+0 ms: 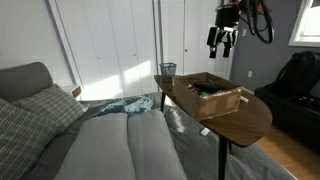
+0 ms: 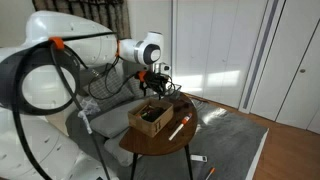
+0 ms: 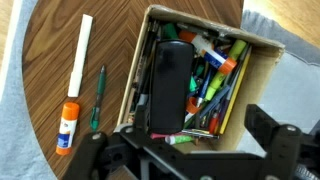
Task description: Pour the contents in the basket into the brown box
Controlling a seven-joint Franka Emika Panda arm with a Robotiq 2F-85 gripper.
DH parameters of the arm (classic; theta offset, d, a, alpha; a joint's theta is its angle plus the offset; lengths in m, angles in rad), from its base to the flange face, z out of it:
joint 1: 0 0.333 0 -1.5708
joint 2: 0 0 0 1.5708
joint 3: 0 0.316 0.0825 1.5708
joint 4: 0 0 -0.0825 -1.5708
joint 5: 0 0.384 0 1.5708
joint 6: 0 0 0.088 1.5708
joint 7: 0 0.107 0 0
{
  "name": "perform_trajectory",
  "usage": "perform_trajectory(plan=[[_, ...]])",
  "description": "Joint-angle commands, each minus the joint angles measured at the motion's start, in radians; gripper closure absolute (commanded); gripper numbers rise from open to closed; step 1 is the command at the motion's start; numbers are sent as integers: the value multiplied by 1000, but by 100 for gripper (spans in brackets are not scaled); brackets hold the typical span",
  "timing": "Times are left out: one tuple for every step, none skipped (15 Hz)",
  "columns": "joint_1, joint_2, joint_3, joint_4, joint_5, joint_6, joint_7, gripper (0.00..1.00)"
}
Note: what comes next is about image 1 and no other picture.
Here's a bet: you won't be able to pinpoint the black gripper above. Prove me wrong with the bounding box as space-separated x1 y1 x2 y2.
206 6 241 60

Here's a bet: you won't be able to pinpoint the brown cardboard box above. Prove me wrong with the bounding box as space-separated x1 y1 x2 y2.
171 71 244 122

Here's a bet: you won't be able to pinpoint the white closet doors with knobs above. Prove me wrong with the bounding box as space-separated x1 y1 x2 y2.
162 0 235 80

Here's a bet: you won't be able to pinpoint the black bulky item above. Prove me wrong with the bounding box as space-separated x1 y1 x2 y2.
192 80 224 95

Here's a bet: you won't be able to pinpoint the grey door trim strip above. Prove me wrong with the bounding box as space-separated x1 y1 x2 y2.
44 0 79 86
155 0 165 76

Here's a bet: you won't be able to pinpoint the black backpack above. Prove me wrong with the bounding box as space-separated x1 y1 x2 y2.
272 50 320 100

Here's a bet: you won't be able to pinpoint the dark wooden table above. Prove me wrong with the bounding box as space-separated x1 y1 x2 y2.
153 73 274 180

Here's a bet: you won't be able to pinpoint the white remote control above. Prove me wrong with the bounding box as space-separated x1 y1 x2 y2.
199 127 212 137

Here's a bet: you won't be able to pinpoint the black couch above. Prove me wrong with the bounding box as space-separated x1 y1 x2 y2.
253 83 320 152

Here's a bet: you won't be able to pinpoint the white bifold closet doors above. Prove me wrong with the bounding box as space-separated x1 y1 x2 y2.
54 0 158 102

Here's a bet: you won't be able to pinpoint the light blue cloth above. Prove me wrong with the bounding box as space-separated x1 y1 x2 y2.
95 95 155 118

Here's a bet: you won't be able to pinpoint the grey futon cushion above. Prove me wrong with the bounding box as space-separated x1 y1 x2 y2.
54 112 138 180
127 109 188 180

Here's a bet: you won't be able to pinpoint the grey plaid pillow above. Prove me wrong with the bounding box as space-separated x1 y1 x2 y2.
10 83 90 135

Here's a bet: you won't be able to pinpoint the grey upholstered headboard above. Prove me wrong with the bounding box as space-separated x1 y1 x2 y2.
0 61 55 103

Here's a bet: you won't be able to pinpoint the grey striped pillow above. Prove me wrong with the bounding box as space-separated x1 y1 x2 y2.
0 97 62 180

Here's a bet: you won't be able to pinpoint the black cable bundle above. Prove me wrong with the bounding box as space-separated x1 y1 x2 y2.
239 0 276 45

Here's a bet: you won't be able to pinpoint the white window frame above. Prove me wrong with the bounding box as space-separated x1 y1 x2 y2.
288 0 320 48

